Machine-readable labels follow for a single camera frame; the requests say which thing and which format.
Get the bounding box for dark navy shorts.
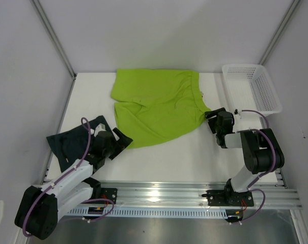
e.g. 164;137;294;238
46;115;113;170

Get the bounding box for lime green shorts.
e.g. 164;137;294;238
110;69;210;149

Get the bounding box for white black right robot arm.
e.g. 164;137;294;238
202;107;285;206

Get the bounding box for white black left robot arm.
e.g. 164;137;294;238
14;128;133;240

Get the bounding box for white plastic basket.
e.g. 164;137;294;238
222;64;283;116

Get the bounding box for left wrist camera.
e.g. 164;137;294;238
91;123;106;137

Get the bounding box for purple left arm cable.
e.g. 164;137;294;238
22;116;115;237

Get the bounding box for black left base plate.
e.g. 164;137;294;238
91;188;118;204

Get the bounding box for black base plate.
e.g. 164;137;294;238
201;190;254;207
91;188;118;204

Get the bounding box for white slotted cable duct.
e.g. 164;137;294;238
66;206;227;219

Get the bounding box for right aluminium frame post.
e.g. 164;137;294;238
258;0;303;66

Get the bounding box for aluminium frame post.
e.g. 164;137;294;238
30;0;76;80
258;0;303;66

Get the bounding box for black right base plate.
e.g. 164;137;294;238
201;190;254;207

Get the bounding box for aluminium mounting rail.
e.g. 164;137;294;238
102;181;302;209

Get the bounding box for left aluminium frame post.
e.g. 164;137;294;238
30;0;76;80

